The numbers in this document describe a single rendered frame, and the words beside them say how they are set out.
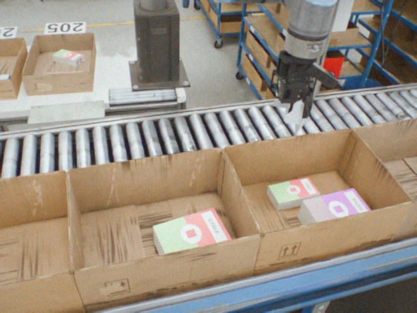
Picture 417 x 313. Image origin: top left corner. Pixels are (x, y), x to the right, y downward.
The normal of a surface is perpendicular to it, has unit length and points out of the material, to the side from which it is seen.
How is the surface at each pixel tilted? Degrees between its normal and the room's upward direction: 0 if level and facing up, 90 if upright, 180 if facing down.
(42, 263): 0
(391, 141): 89
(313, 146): 89
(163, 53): 90
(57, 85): 91
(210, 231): 0
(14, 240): 0
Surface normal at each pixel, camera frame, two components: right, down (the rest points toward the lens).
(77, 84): 0.18, 0.68
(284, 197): 0.05, -0.74
